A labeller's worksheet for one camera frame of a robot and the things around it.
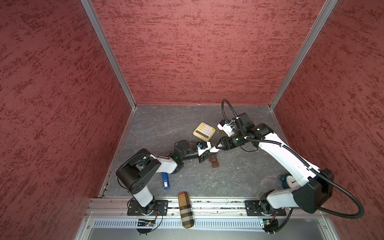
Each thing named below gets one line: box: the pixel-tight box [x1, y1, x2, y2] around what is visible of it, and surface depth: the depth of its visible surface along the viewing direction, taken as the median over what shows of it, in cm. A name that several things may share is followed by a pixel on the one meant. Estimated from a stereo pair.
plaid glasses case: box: [178, 192, 195, 229], surface depth 72 cm
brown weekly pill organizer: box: [209, 154, 220, 168], surface depth 91 cm
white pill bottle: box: [209, 146, 220, 153], surface depth 77 cm
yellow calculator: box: [192, 122, 217, 142], surface depth 105 cm
